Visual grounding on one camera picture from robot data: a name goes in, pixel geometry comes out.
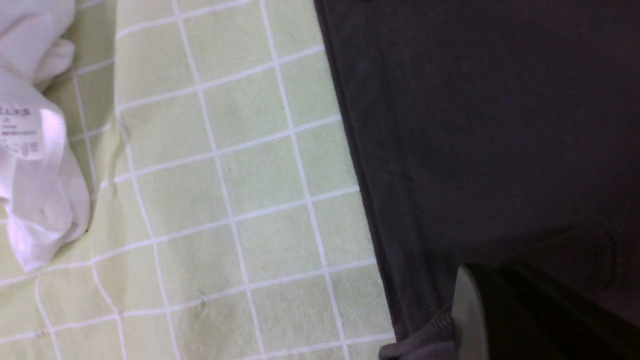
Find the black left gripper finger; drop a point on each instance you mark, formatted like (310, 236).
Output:
(517, 312)

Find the dark gray long-sleeve shirt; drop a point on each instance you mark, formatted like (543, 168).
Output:
(490, 132)

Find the crumpled white shirt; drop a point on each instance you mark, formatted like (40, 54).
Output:
(43, 189)

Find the light green checkered tablecloth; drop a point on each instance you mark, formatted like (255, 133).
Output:
(227, 223)

